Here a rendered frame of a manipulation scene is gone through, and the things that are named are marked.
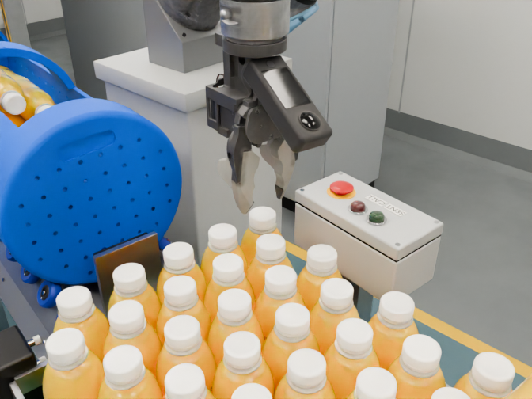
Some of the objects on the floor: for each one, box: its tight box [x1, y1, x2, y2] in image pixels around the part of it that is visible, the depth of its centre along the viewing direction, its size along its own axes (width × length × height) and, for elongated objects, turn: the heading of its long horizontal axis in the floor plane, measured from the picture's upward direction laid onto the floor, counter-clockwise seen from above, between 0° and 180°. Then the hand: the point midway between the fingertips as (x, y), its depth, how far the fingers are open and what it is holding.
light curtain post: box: [0, 0, 32, 48], centre depth 208 cm, size 6×6×170 cm
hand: (266, 199), depth 70 cm, fingers open, 5 cm apart
